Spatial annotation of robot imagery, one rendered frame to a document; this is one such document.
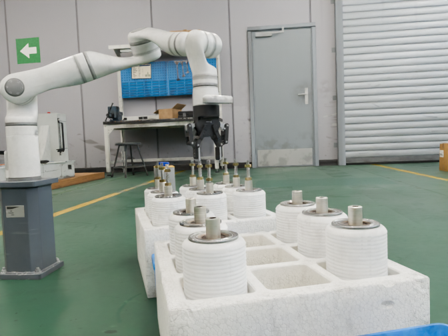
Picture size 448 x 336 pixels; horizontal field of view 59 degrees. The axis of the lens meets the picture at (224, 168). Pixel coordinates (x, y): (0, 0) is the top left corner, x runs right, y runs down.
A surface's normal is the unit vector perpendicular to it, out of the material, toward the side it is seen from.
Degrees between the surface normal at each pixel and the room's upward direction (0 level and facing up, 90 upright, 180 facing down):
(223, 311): 90
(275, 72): 90
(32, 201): 90
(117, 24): 90
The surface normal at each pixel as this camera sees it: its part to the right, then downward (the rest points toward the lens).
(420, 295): 0.22, 0.05
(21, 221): -0.11, -0.01
